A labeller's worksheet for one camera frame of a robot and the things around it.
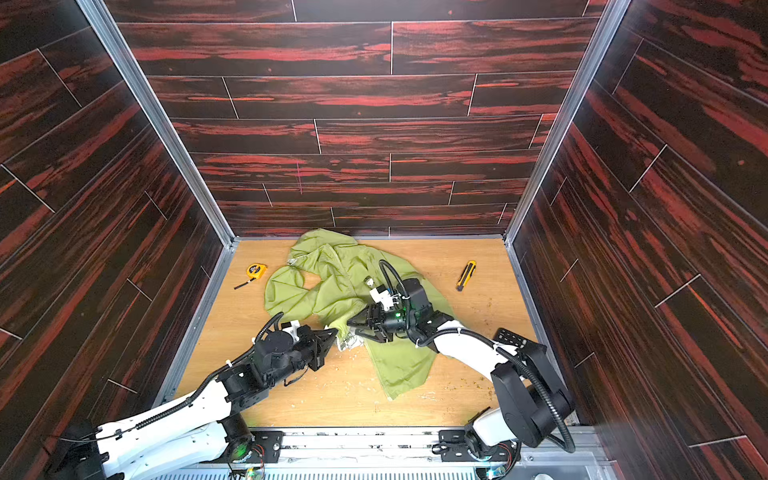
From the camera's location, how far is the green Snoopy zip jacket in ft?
2.19

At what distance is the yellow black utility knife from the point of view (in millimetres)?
1066

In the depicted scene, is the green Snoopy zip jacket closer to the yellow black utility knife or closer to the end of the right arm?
the end of the right arm

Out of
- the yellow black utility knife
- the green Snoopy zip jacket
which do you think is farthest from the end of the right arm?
the yellow black utility knife

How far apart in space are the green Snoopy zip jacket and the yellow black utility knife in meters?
0.28
